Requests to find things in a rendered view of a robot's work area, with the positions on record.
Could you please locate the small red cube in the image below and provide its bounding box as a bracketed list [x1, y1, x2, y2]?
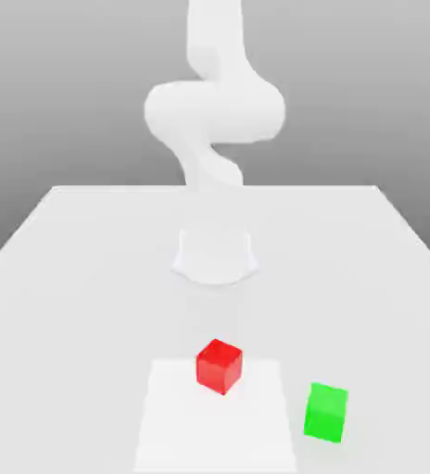
[195, 337, 244, 396]

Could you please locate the small green cube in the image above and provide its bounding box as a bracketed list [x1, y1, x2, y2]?
[302, 381, 349, 444]

